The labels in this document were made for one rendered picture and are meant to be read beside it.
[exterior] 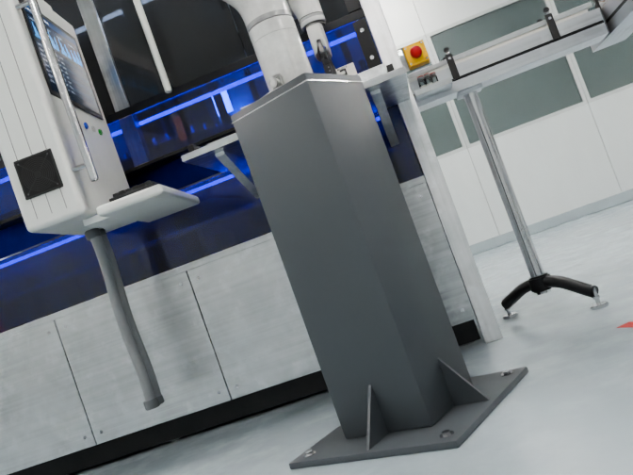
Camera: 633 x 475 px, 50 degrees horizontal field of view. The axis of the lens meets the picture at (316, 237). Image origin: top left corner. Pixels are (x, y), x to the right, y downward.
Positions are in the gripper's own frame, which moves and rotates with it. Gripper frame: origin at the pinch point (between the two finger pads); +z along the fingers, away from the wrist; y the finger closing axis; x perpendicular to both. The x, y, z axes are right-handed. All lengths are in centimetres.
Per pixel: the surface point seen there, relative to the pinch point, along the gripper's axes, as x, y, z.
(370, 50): 14.3, -15.6, -5.7
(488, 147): 41, -30, 38
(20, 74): -81, 39, -23
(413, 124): 19.0, -15.6, 23.4
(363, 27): 14.5, -15.7, -13.9
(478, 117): 42, -30, 27
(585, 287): 53, -15, 93
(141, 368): -90, 10, 69
